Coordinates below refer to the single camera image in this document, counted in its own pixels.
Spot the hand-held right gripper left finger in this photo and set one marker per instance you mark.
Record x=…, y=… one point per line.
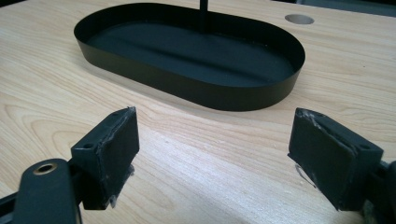
x=106, y=161

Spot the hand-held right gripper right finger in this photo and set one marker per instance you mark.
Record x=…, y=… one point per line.
x=330, y=161

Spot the black oval metal tray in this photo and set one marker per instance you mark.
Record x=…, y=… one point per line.
x=193, y=56

